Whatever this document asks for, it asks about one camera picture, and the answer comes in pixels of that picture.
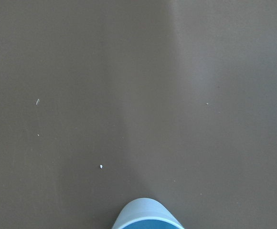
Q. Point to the blue plastic cup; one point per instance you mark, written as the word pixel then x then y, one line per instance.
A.
pixel 146 213

